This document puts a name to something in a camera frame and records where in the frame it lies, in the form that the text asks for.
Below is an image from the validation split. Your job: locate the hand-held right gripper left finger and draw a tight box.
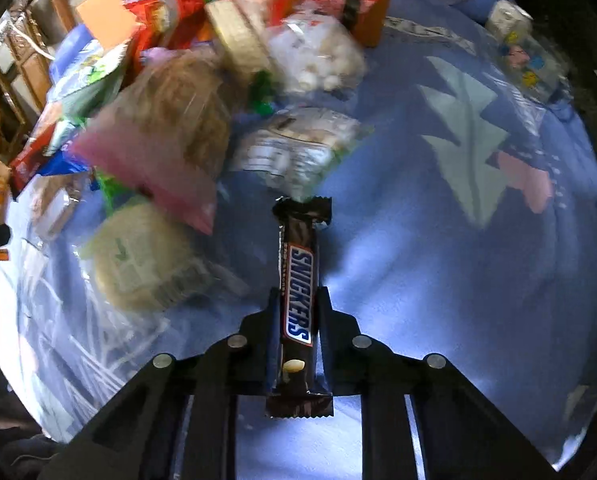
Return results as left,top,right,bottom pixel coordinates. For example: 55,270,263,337
38,287,279,480

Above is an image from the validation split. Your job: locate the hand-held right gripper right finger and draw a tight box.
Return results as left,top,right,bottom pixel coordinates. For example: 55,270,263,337
316,286,564,480

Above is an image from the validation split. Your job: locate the brown chocolate bar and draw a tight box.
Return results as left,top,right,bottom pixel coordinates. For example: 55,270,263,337
264,196,335,419

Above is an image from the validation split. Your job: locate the small clear wrapped snack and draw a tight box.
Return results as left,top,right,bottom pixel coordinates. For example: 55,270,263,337
30,175,87,241

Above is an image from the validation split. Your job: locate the dark red snack packet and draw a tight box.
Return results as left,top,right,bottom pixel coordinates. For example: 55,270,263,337
9,129,59,202

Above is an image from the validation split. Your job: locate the blue printed blanket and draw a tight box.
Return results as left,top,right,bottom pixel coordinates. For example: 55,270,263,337
0,0,597,480

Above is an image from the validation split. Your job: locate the blue snack packet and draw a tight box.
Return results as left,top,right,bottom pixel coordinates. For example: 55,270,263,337
37,150,90,177

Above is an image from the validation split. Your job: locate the round pale biscuit packet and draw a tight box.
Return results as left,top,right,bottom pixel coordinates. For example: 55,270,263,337
81,200,215,314

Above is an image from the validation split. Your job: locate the carved wooden furniture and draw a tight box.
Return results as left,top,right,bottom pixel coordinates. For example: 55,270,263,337
0,0,79,157

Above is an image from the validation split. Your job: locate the clear packet with white label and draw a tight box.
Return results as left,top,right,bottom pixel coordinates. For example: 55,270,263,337
230,107,374,199

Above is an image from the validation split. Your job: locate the green and white snack packet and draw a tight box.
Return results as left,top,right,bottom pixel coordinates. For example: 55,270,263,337
48,42,130,122

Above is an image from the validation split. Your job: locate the pink-edged clear biscuit bag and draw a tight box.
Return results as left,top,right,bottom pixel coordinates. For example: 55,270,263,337
72,50,232,236

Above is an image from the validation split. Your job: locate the green wrapped candy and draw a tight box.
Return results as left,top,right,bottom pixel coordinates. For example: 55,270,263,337
248,70,275,114

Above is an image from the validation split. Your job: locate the clear bag of white puffs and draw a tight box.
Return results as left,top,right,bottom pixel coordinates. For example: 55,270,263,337
267,14,367,94

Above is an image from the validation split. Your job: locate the beige wafer packet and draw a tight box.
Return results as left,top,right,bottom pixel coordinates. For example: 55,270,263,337
203,0,274,78

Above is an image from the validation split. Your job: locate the red striped snack packet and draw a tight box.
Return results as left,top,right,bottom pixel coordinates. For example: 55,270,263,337
121,0,229,53

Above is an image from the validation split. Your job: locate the glass dish with coloured stickers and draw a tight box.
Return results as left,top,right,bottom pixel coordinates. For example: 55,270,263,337
496,35,572,104

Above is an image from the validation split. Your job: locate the white drink can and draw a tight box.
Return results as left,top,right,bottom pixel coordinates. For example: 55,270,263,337
485,0,533,42

